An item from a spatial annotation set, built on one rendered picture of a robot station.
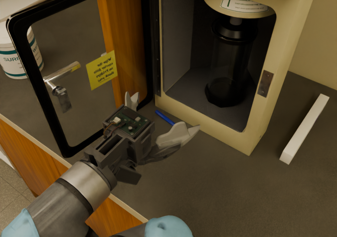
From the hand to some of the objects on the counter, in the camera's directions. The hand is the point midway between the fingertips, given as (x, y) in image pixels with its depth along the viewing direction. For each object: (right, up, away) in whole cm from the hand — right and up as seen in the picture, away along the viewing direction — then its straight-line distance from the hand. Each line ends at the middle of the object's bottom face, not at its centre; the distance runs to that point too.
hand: (168, 110), depth 65 cm
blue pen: (+1, -4, +30) cm, 31 cm away
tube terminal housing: (+16, +2, +36) cm, 40 cm away
